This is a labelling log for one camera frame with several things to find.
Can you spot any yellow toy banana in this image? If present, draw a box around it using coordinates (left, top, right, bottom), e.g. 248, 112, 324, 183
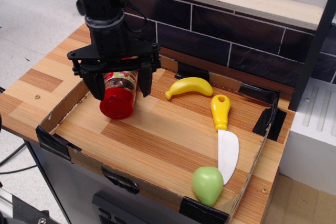
165, 77, 214, 100

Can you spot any red-capped basil spice bottle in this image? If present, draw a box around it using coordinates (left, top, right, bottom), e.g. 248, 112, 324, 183
100, 70, 138, 120

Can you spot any yellow-handled white toy knife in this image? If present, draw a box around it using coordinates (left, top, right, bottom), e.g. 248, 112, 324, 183
211, 94, 239, 185

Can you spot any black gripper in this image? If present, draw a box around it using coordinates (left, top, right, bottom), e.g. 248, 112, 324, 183
67, 20, 161, 100

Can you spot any black caster wheel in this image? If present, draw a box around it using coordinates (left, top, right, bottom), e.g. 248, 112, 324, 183
76, 0, 86, 16

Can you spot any white grooved block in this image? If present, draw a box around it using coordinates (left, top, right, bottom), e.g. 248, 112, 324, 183
279, 78, 335, 195

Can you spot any black bracket with bolt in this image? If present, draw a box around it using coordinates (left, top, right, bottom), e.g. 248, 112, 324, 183
1, 195, 57, 224

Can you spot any cardboard fence with black tape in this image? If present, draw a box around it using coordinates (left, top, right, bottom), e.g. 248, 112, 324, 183
36, 53, 293, 223

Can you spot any black floor cable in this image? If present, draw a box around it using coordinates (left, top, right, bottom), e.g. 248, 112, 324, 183
0, 144, 37, 175

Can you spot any black device under table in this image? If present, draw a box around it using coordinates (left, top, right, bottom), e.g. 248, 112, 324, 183
92, 194, 146, 224

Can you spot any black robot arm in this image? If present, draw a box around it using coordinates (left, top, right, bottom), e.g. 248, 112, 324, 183
67, 0, 161, 100

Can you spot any green toy pear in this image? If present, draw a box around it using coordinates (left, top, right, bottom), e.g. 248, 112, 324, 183
192, 166, 224, 207

